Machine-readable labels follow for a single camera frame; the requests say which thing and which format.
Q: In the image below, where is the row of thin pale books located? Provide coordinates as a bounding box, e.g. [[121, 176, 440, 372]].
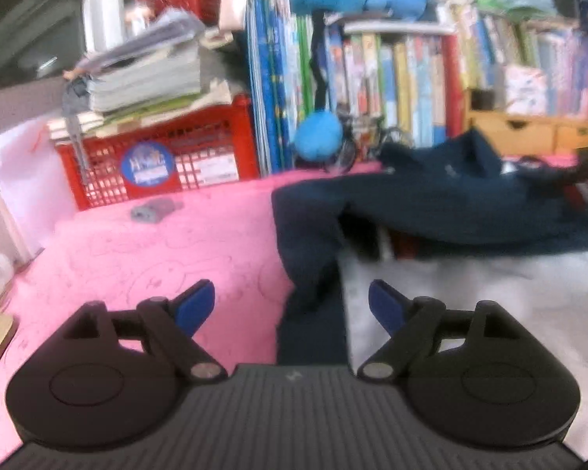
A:
[[451, 4, 588, 119]]

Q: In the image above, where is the row of tall blue books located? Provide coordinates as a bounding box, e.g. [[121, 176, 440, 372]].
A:
[[245, 0, 320, 178]]

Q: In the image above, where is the small grey cloth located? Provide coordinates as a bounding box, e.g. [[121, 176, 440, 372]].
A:
[[130, 197, 184, 224]]

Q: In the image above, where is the stack of booklets and papers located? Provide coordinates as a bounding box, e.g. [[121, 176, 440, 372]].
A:
[[46, 7, 249, 141]]

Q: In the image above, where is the black hanging strap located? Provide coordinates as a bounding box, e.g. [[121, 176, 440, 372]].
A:
[[309, 9, 331, 112]]

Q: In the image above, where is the miniature toy bicycle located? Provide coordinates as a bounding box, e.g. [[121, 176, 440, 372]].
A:
[[323, 104, 416, 175]]

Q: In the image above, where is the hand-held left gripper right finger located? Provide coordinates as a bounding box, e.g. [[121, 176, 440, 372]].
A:
[[355, 279, 527, 383]]

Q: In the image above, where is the white paper bag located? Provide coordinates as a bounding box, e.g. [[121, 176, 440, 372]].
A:
[[0, 116, 80, 256]]

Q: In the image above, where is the small blue plush ball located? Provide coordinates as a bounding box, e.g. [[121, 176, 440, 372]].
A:
[[293, 110, 345, 163]]

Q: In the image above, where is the navy and white jacket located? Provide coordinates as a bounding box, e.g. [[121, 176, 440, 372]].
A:
[[272, 128, 588, 456]]

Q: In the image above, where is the small black box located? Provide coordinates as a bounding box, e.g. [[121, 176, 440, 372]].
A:
[[468, 89, 501, 113]]

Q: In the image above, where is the wooden drawer box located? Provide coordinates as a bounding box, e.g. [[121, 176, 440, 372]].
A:
[[463, 89, 588, 156]]

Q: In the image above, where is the red plastic crate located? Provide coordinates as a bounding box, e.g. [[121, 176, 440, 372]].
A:
[[54, 94, 261, 212]]

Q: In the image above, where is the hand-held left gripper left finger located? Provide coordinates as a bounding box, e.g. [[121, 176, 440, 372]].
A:
[[61, 279, 229, 383]]

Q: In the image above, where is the pink rabbit-print blanket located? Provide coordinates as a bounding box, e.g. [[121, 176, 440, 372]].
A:
[[0, 154, 588, 466]]

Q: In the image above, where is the white box with colourful print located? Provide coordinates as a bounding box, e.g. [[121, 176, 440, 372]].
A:
[[501, 63, 550, 117]]

